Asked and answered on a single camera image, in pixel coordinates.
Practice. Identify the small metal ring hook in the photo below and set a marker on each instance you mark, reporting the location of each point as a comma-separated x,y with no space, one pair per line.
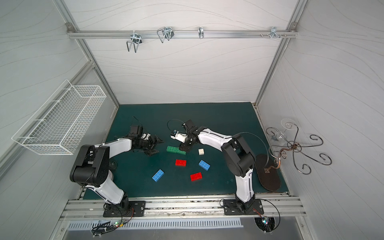
201,32

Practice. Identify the metal curled hook stand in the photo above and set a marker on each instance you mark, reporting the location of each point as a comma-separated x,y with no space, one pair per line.
294,147

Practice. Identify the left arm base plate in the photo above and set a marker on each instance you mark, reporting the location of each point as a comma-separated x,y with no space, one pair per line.
134,209

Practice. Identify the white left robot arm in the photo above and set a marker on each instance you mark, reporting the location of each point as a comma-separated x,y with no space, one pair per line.
92,165

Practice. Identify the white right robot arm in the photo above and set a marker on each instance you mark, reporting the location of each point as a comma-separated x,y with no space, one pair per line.
238,155

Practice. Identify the white wire basket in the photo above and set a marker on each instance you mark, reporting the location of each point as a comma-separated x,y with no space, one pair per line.
59,125

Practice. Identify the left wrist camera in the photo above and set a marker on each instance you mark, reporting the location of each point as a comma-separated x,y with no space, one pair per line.
136,131

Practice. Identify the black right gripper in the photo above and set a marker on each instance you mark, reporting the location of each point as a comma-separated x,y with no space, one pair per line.
186,141

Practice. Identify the metal double hook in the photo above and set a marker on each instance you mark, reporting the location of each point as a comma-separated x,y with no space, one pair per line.
134,42

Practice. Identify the horizontal aluminium rail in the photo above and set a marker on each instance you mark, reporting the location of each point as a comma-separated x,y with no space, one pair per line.
179,34

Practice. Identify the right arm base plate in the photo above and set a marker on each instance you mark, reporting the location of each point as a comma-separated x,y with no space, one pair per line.
238,208

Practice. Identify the white vent strip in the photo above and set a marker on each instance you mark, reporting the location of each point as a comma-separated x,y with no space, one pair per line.
158,224

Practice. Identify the metal bracket hook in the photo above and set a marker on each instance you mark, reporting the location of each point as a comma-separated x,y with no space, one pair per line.
273,34

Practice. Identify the long green lego brick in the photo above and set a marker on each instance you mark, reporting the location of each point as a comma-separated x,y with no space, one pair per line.
175,150

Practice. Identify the small white lego brick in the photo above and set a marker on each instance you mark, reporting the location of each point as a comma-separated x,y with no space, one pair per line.
201,151

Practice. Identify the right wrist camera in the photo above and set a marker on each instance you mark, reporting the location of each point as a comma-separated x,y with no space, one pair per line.
176,135

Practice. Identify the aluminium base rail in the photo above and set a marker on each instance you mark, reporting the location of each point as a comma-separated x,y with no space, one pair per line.
186,207

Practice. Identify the metal wire clip hook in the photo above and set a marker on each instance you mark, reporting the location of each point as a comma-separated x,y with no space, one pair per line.
165,33

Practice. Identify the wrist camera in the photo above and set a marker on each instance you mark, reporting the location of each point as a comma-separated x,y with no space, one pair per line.
176,135
136,131

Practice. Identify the dark oval stand base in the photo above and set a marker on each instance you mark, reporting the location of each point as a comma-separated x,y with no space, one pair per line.
267,174

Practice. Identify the blue lego brick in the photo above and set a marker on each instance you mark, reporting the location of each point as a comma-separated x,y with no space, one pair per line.
204,165
157,176

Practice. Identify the green table mat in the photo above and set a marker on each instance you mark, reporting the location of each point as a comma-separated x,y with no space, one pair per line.
135,169

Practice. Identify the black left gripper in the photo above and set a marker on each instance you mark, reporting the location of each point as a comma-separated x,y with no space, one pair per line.
151,142

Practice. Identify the red lego brick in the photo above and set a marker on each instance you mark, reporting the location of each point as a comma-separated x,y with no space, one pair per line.
196,177
180,163

